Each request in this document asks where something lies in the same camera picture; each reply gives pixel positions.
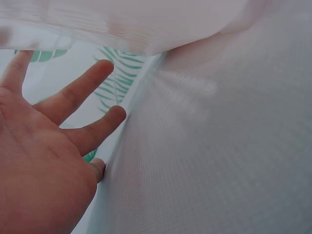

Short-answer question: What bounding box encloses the person's left hand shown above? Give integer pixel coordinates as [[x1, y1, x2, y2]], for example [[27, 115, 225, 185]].
[[0, 50, 127, 234]]

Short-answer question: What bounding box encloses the pale pink cloth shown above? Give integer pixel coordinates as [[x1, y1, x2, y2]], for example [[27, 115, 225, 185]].
[[0, 0, 312, 57]]

